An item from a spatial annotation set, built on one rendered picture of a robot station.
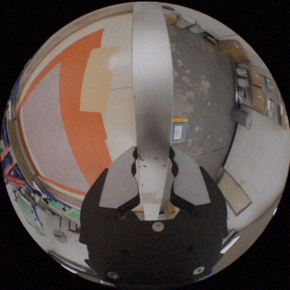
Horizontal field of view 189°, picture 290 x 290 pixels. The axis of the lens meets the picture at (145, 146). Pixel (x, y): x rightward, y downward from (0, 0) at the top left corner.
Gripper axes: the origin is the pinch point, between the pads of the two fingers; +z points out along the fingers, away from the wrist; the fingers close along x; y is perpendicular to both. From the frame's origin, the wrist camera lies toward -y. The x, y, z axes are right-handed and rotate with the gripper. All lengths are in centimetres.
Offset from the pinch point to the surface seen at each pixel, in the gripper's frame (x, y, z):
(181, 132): 15.4, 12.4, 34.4
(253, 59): 290, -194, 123
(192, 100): 73, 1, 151
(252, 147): 291, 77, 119
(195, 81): 78, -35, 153
